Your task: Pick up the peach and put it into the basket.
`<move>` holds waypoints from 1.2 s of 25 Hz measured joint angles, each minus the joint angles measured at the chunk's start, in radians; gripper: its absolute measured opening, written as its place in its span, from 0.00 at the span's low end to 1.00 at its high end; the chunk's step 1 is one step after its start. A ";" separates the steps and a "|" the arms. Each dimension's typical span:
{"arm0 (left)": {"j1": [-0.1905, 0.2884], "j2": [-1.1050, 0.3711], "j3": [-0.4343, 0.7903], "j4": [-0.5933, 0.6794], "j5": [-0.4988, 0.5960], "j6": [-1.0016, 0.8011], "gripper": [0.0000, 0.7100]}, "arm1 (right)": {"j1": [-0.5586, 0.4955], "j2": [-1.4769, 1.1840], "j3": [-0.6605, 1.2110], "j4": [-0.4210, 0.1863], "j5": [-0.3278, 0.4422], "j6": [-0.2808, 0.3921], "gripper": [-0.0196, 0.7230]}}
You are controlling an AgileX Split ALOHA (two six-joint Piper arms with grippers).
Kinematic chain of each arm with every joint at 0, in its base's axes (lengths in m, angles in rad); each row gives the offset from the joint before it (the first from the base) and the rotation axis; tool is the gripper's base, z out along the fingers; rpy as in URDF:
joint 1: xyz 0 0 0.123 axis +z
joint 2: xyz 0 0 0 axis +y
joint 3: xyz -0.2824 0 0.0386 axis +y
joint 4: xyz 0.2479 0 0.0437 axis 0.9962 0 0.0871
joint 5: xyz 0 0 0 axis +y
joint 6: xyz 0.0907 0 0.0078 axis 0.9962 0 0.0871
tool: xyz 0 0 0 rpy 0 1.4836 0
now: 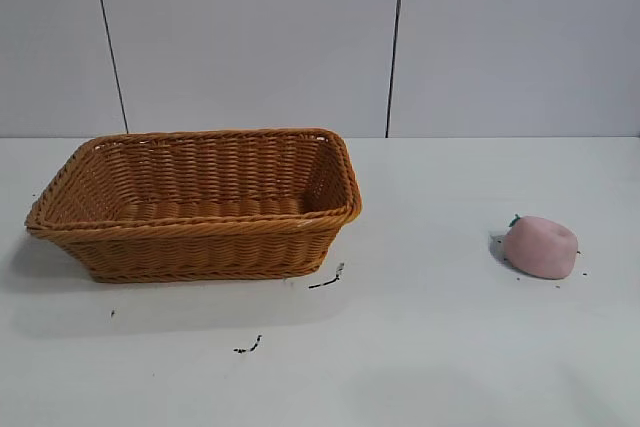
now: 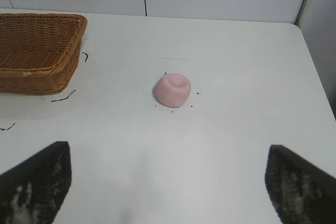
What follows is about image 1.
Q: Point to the pink peach with green leaf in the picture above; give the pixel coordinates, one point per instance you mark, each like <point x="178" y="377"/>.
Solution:
<point x="542" y="249"/>

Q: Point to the brown woven wicker basket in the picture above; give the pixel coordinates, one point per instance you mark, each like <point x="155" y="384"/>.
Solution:
<point x="200" y="247"/>

